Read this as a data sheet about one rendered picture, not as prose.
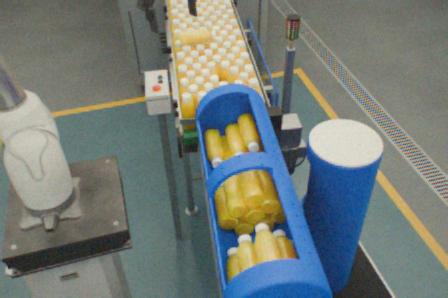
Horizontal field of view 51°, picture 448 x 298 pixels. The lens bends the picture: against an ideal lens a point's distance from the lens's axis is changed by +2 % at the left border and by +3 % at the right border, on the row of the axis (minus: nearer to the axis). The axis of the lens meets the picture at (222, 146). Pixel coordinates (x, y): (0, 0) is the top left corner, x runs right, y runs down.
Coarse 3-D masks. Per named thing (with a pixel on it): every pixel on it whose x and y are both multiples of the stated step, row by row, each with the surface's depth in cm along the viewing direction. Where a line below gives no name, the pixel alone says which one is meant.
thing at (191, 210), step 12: (168, 24) 285; (168, 36) 274; (180, 132) 207; (276, 132) 209; (180, 144) 206; (192, 144) 230; (180, 156) 210; (192, 180) 268; (192, 192) 275; (192, 204) 281
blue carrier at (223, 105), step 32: (224, 96) 178; (256, 96) 175; (224, 128) 189; (256, 160) 143; (288, 192) 138; (288, 224) 127; (224, 256) 142; (224, 288) 123; (256, 288) 112; (288, 288) 113; (320, 288) 115
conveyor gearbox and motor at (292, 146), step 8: (288, 120) 217; (296, 120) 217; (288, 128) 213; (296, 128) 214; (280, 136) 216; (288, 136) 216; (296, 136) 217; (280, 144) 219; (288, 144) 220; (296, 144) 220; (304, 144) 227; (288, 152) 224; (296, 152) 227; (304, 152) 228; (288, 160) 228; (296, 160) 233; (288, 168) 231
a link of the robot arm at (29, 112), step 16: (0, 64) 133; (0, 80) 134; (16, 80) 140; (0, 96) 137; (16, 96) 140; (32, 96) 146; (0, 112) 141; (16, 112) 141; (32, 112) 143; (48, 112) 152; (0, 128) 143; (16, 128) 142; (32, 128) 144; (48, 128) 147
